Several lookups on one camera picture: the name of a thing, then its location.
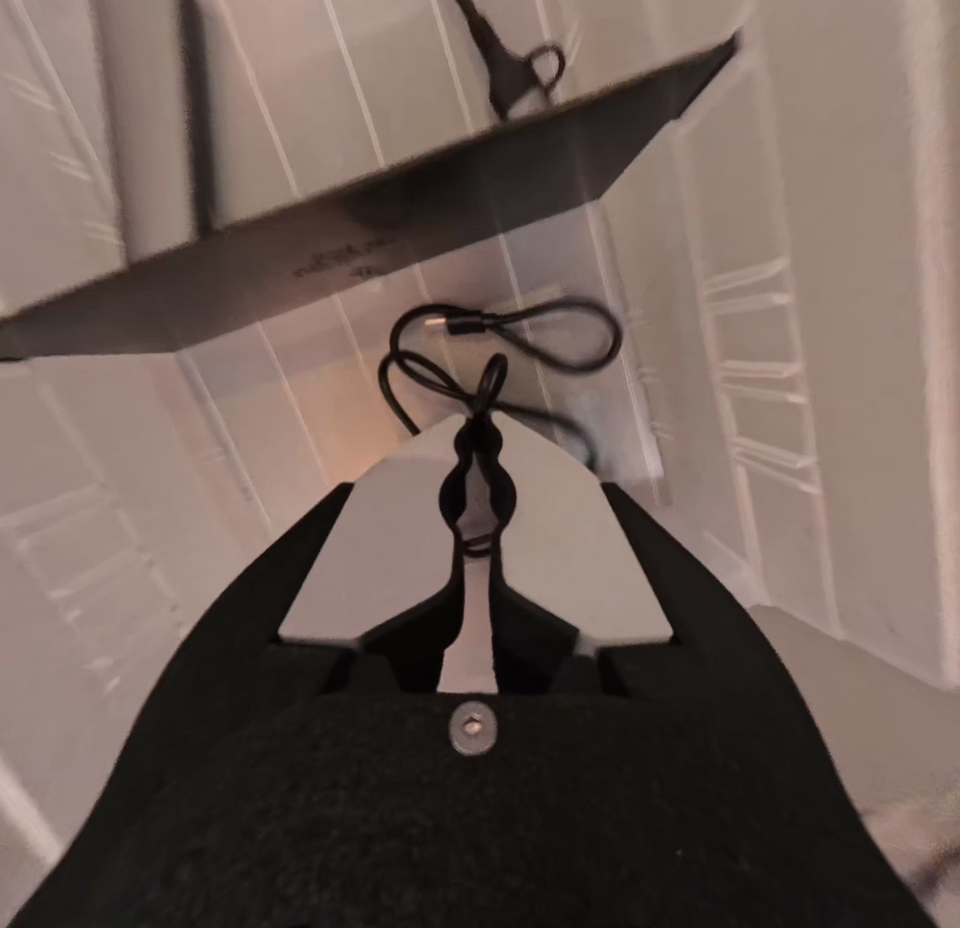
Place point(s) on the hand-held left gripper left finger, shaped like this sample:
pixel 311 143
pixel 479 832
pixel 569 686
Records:
pixel 375 553

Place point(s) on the black bin divider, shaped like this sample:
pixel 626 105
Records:
pixel 300 268

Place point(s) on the clear plastic bin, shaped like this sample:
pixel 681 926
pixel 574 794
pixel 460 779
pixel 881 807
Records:
pixel 825 343

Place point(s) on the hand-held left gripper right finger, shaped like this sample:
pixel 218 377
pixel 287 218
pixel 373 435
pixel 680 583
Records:
pixel 585 568

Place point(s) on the grey desk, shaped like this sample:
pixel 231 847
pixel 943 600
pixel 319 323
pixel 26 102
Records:
pixel 862 718

